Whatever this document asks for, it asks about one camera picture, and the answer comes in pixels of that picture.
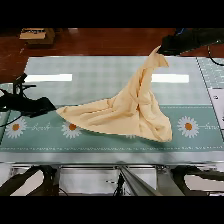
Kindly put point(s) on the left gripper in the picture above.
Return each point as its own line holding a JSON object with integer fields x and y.
{"x": 41, "y": 106}

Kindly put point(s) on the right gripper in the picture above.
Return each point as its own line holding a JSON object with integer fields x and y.
{"x": 170, "y": 46}

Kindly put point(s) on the pale yellow shirt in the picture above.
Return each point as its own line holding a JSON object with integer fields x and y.
{"x": 133, "y": 110}

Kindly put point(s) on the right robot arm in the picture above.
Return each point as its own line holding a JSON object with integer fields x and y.
{"x": 203, "y": 36}

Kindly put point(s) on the cardboard box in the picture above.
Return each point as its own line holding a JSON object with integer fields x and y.
{"x": 36, "y": 35}

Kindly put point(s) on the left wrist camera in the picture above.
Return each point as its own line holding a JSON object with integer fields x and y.
{"x": 20, "y": 83}

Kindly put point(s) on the silver frame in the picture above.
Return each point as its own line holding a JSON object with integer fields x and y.
{"x": 140, "y": 183}

